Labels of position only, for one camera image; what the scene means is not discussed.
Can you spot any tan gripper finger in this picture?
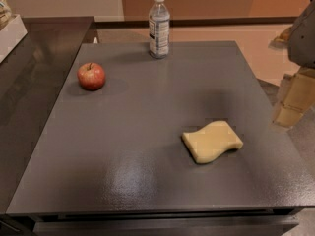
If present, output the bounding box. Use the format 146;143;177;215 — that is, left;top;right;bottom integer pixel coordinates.
275;27;291;44
272;67;315;128

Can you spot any yellow sponge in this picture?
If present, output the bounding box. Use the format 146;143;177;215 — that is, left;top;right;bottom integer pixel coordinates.
182;121;243;164

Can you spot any clear plastic water bottle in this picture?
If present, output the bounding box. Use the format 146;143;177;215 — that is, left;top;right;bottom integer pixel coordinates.
149;0;170;59

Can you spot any red apple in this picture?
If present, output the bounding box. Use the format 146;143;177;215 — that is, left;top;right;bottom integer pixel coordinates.
77;63;106;90

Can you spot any dark side counter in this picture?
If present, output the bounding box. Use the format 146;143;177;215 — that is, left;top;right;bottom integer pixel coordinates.
0;16;97;216

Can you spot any white box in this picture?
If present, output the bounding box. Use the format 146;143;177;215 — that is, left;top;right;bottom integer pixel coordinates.
0;15;28;63

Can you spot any object on white box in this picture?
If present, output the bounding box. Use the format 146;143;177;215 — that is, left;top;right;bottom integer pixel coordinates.
0;0;12;30

